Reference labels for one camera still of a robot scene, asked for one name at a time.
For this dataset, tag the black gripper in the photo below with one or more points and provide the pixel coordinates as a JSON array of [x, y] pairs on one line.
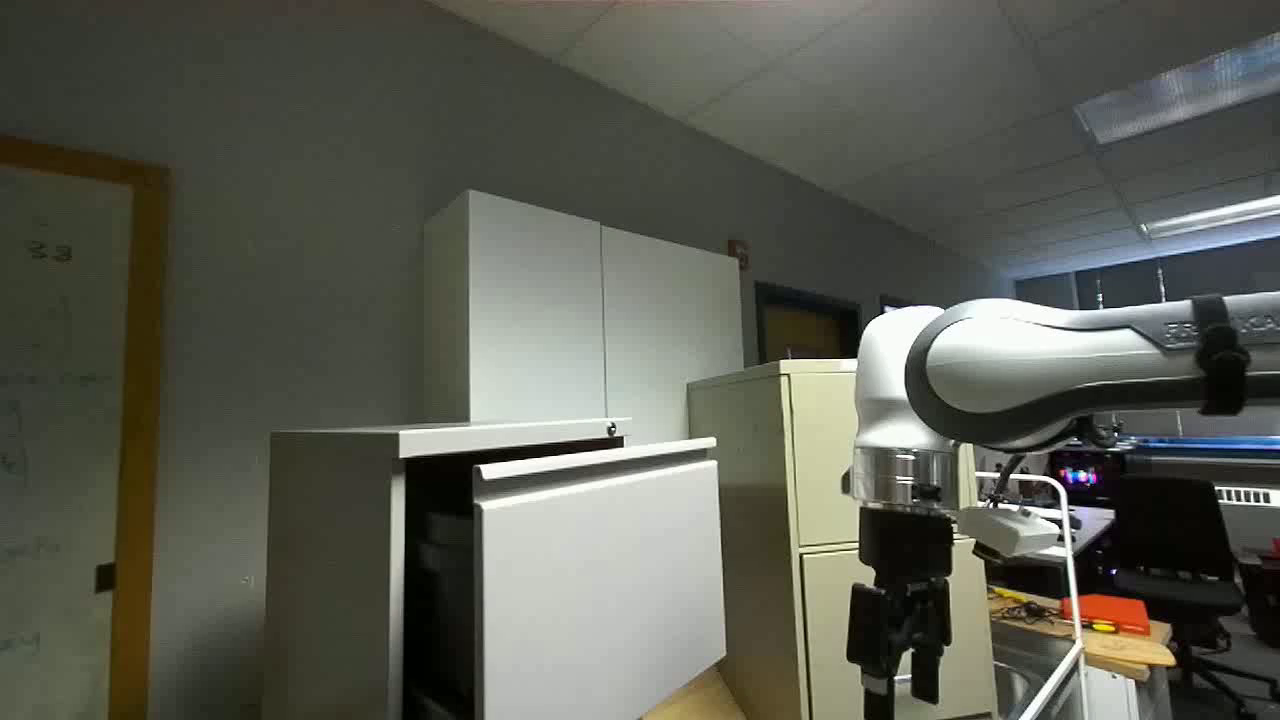
[[907, 544]]

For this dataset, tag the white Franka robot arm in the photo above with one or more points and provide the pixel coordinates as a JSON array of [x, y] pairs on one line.
[[1026, 365]]

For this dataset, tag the wooden workbench top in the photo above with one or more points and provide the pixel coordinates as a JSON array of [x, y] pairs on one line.
[[1106, 640]]

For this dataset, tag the white open drawer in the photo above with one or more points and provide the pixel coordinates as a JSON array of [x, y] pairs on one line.
[[600, 584]]

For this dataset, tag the white drawer cabinet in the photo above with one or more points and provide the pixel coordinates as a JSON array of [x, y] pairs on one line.
[[342, 574]]

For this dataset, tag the beige metal filing cabinet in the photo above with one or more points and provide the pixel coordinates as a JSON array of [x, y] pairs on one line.
[[784, 532]]

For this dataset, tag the orange box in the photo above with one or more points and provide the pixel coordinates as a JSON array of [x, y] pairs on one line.
[[1109, 615]]

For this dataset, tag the lit computer monitor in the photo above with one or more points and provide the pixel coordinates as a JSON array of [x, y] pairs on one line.
[[1081, 469]]

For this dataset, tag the black office chair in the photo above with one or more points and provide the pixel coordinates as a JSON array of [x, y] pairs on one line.
[[1183, 544]]

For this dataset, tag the ceiling light strip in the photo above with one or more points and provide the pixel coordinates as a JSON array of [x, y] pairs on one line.
[[1208, 217]]

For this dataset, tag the ceiling light panel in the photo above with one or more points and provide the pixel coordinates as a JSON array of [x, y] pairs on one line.
[[1183, 85]]

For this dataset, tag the wood framed whiteboard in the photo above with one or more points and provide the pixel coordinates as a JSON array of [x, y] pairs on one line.
[[66, 424]]

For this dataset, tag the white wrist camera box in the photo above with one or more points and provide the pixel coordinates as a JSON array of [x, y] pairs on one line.
[[1010, 529]]

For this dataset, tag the white metal tube frame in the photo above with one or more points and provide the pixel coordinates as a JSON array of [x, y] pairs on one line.
[[1064, 584]]

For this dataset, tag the white tall wall cabinet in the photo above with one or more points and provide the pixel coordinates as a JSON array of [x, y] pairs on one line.
[[572, 312]]

